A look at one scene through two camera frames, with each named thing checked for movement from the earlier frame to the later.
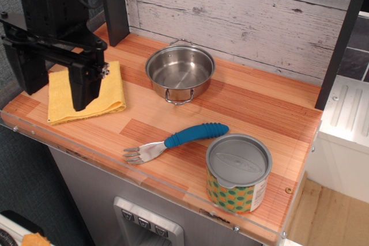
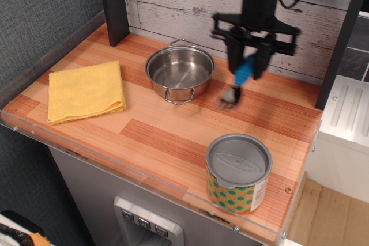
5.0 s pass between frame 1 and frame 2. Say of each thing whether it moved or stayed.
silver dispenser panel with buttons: stayed
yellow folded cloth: stayed
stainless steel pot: stayed
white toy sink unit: stayed
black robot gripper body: moved
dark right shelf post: stayed
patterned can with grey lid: stayed
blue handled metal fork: moved
